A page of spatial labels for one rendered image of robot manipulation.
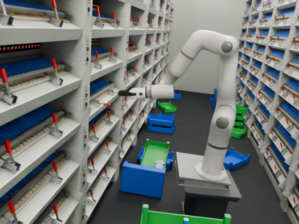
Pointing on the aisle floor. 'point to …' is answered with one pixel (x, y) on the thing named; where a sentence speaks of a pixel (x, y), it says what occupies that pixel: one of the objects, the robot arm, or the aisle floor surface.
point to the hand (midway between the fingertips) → (122, 93)
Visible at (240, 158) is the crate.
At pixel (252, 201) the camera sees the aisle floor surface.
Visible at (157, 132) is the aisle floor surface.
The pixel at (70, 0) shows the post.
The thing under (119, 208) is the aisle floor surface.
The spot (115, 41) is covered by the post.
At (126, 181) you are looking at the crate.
